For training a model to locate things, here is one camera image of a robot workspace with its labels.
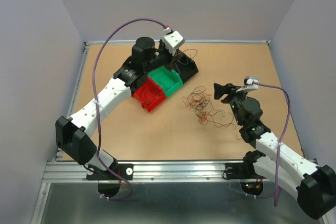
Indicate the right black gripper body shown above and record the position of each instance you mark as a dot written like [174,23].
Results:
[236,99]

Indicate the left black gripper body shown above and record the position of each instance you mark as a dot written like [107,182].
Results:
[163,57]

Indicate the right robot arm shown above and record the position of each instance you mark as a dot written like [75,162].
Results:
[313,186]

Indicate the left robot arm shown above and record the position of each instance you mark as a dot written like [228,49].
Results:
[73,134]

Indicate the green plastic bin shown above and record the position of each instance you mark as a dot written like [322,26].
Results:
[169,81]

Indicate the black plastic bin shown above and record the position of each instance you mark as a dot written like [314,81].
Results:
[186,68]

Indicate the red plastic bin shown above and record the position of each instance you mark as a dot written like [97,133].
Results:
[150,95]

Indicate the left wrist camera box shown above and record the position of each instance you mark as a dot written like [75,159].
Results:
[172,40]

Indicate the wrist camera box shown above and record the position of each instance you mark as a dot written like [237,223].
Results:
[172,40]
[250,84]

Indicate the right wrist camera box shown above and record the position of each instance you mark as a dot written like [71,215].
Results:
[250,84]

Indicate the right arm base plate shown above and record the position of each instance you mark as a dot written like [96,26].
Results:
[239,170]

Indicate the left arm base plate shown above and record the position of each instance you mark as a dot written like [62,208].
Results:
[123,170]

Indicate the aluminium mounting rail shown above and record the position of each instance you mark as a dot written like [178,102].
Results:
[155,171]

